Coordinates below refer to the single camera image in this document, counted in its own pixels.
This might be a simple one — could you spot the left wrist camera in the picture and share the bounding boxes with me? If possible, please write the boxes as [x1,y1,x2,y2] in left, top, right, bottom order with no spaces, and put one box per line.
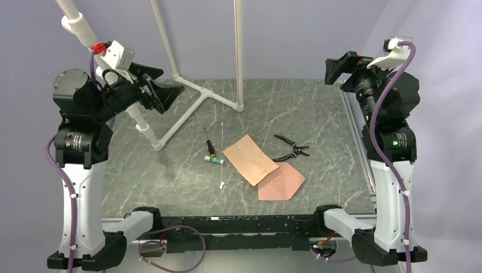
[90,40,135,71]

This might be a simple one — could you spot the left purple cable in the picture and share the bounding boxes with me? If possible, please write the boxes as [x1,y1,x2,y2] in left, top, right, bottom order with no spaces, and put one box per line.
[44,135,78,273]

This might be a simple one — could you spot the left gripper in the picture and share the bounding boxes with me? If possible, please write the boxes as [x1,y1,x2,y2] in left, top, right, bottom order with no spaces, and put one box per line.
[90,61,184,122]

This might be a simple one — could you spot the tan paper letter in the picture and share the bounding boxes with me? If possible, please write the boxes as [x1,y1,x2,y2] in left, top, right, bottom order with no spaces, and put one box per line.
[223,135,280,186]

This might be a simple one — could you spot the black pliers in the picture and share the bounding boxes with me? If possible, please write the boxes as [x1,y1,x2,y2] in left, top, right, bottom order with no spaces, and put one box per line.
[272,134,310,162]

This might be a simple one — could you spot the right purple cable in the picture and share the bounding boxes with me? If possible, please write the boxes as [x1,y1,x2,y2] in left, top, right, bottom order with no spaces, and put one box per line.
[369,40,417,273]

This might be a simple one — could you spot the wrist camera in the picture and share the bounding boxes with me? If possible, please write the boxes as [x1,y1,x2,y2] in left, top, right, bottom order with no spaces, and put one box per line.
[367,36,413,70]
[90,40,135,71]

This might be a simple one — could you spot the pink envelope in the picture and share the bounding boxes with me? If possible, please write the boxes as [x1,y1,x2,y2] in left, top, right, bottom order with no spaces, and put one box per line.
[257,162,305,201]

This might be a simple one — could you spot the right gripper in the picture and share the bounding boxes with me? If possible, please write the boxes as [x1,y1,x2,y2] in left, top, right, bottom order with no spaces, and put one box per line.
[325,51,397,123]

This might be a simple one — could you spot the black yellow screwdriver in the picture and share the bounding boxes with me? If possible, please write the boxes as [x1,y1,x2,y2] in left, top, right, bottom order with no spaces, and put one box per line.
[203,127,216,157]

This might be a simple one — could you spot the purple cable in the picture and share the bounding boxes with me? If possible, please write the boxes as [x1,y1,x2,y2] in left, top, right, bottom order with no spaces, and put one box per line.
[44,135,78,273]
[369,40,417,273]

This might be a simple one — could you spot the aluminium side rail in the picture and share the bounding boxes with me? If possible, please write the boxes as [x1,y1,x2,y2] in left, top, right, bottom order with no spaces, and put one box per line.
[340,91,376,210]

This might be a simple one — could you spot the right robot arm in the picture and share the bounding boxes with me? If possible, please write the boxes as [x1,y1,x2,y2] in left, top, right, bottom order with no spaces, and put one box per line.
[313,51,428,266]

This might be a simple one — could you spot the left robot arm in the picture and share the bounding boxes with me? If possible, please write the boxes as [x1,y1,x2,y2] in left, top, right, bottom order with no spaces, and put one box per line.
[44,64,184,272]

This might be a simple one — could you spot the green glue stick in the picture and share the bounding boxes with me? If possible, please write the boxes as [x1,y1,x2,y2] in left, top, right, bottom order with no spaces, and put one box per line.
[204,156,224,165]

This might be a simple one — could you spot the white PVC pipe frame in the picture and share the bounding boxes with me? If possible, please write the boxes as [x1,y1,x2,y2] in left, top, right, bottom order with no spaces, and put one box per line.
[56,1,244,151]

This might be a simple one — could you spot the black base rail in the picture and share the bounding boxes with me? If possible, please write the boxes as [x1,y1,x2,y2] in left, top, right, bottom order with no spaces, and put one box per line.
[138,214,334,254]

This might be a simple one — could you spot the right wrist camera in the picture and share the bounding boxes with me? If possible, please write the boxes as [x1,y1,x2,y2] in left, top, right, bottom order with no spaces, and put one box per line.
[367,36,413,70]

